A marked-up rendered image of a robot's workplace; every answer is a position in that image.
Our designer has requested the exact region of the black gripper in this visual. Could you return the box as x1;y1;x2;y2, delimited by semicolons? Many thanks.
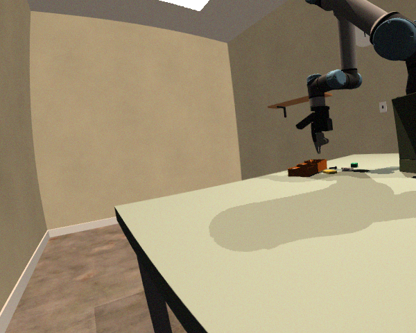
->
311;106;333;154

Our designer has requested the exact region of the orange rack of bins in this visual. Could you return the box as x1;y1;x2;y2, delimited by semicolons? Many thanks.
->
288;159;327;177

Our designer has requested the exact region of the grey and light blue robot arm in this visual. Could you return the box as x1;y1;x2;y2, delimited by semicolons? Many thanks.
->
305;0;416;108

